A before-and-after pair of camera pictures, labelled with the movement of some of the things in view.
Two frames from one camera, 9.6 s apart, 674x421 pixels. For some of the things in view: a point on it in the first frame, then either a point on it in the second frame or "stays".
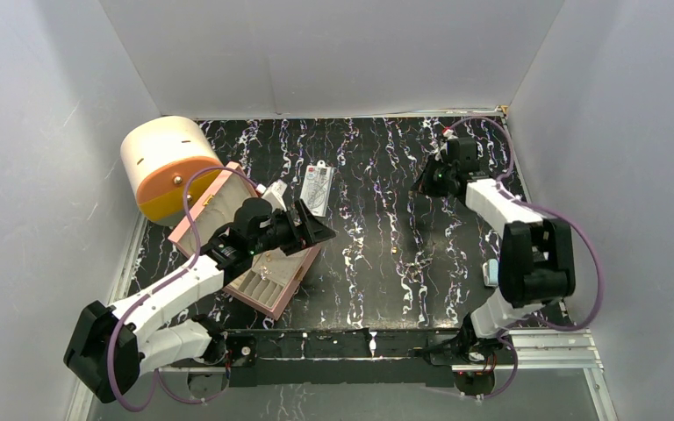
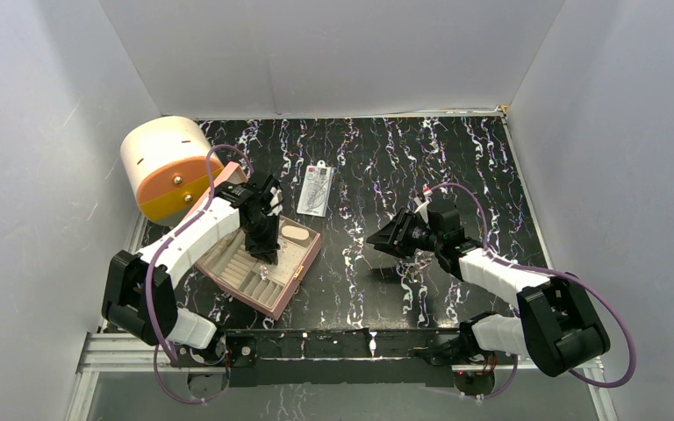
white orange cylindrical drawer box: (159, 154) stays
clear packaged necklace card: (316, 187) stays
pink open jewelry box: (270, 281) stays
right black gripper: (423, 186) → (388, 239)
